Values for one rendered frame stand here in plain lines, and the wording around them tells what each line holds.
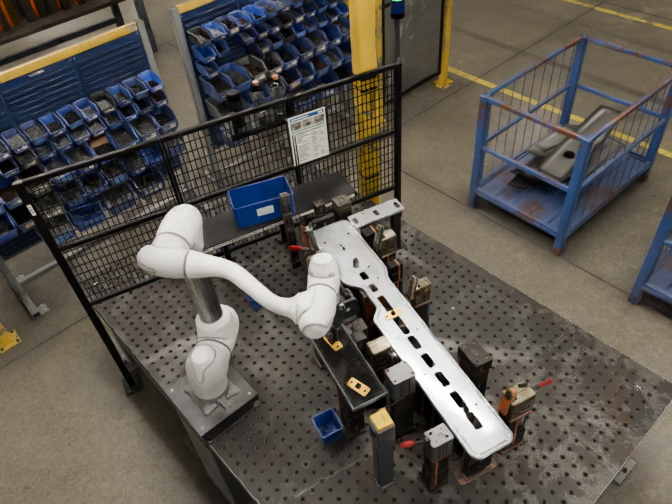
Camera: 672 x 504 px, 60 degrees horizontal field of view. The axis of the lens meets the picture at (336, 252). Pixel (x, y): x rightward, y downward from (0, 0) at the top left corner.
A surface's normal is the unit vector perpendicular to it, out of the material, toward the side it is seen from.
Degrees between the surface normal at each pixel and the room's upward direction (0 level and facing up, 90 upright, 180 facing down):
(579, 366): 0
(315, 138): 90
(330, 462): 0
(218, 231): 0
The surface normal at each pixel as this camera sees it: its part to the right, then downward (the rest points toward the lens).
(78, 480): -0.07, -0.71
